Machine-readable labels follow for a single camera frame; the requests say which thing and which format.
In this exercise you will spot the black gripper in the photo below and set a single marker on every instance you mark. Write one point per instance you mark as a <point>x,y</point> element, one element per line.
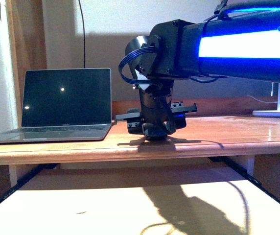
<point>157,117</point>

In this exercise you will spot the wooden sliding keyboard tray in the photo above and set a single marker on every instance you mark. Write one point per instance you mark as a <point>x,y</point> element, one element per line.
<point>203,199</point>

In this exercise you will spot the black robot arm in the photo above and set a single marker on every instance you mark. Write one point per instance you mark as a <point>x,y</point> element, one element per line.
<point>240,40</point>

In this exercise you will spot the wooden desk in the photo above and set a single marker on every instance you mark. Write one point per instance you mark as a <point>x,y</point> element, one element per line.
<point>250,145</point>

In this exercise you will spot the grey open laptop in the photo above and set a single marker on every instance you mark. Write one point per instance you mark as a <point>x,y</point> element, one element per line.
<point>64,105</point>

